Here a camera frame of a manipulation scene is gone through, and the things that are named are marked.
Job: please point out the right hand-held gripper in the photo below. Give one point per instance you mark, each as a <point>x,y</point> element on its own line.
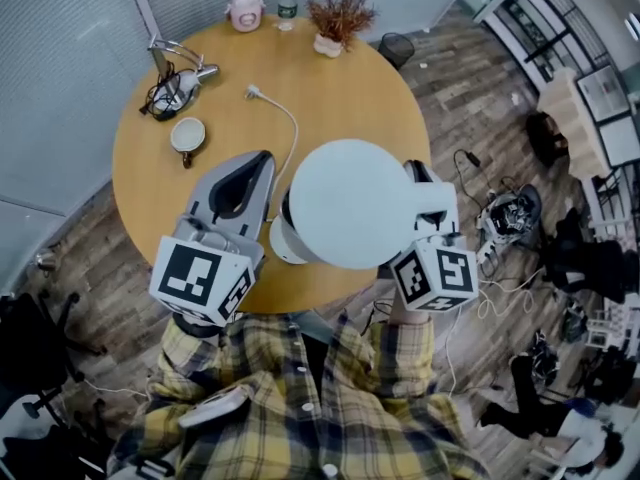
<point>450,273</point>

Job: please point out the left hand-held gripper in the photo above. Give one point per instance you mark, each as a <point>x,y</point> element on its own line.
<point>190,273</point>

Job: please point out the white electric kettle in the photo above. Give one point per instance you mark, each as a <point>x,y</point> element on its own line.
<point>350,203</point>

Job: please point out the person's left forearm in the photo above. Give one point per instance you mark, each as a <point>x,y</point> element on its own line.
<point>195,353</point>

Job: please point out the person's right forearm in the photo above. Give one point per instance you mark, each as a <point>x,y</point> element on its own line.
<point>405,353</point>

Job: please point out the white power strip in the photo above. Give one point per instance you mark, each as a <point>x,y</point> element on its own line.
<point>487,254</point>

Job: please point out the white and brown cup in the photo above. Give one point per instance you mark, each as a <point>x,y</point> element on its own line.
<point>187,134</point>

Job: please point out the silver desk lamp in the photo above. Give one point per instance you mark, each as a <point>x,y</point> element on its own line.
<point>207,71</point>

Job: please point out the dark brown wooden stool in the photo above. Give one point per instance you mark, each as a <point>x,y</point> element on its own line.
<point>545,138</point>

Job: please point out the person's leg in jeans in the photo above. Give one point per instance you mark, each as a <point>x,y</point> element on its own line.
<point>315,325</point>

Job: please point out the black fabric heap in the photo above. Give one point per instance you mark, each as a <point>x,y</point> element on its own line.
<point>585,263</point>

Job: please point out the beige cloth covered table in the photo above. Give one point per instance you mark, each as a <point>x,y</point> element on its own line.
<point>570,123</point>

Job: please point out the black mesh wastebasket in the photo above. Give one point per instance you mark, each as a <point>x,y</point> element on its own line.
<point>397,50</point>

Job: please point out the clear plastic water bottle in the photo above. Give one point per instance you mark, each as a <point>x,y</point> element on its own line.
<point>287,5</point>

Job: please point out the dried plant in white pot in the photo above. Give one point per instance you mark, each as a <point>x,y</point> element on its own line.
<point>337,18</point>

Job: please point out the white device on shirt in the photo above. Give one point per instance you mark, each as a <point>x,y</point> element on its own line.
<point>212,408</point>

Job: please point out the white glass display cabinet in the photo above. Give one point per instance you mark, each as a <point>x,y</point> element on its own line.
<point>607,93</point>

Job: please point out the yellow plaid shirt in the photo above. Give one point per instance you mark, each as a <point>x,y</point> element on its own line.
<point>310,428</point>

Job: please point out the black office chair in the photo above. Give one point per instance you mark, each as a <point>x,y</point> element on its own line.
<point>30,348</point>

